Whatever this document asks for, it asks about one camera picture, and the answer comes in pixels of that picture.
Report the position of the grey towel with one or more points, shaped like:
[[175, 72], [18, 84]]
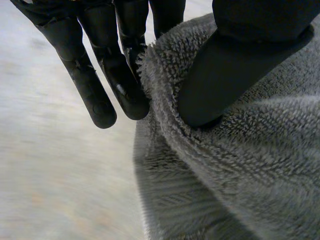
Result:
[[237, 162]]

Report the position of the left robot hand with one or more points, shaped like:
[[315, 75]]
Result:
[[220, 75]]

